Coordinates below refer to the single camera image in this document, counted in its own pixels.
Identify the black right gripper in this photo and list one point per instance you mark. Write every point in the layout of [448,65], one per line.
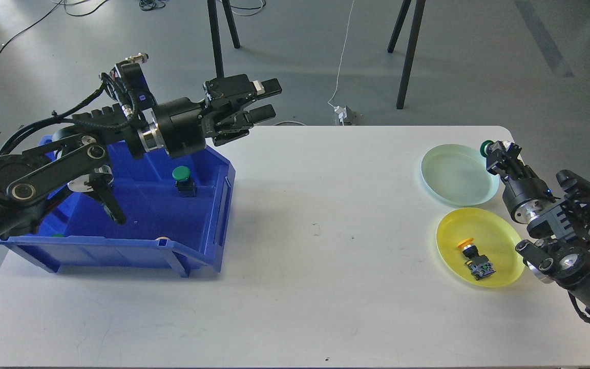
[525,195]

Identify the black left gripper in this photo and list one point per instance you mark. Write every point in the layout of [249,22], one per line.
[176,126]

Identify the green push button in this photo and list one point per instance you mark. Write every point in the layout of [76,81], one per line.
[491,149]
[184,182]

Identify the yellow push button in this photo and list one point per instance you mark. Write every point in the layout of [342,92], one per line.
[479,266]

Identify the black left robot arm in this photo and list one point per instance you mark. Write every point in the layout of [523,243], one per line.
[40,163]

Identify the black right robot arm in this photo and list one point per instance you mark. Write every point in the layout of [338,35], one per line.
[559,245]

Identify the light green plastic plate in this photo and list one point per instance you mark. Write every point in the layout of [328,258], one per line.
[457,175]

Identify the yellow plastic plate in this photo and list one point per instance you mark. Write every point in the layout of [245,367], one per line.
[493,238]

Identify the white power adapter plug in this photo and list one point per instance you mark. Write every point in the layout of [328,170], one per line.
[345,116]

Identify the blue plastic storage bin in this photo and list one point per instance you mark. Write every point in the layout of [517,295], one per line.
[153,207]

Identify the black tripod leg right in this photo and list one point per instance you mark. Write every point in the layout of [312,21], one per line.
[413,36]

